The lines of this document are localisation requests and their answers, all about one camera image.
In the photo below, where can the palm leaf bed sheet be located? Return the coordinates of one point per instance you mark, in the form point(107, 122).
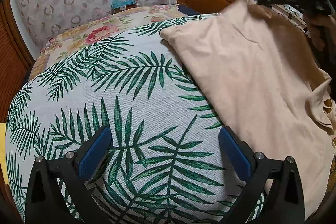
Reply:
point(164, 164)

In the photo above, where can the cardboard box with blue items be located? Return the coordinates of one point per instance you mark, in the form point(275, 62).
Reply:
point(121, 5)

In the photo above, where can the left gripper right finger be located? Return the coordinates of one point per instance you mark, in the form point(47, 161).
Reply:
point(285, 200)

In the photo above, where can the peach printed t-shirt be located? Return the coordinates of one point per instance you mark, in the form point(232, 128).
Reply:
point(258, 72)

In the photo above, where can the wooden louvered wardrobe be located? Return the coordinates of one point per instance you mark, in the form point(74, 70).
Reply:
point(16, 61)

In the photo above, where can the person's right hand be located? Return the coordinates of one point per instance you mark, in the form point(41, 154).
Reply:
point(322, 30)

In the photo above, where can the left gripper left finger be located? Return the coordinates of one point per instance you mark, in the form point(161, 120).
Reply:
point(45, 202)

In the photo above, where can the yellow plush toy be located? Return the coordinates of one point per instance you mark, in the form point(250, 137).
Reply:
point(3, 152)

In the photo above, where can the floral blanket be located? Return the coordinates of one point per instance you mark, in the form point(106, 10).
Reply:
point(79, 37)

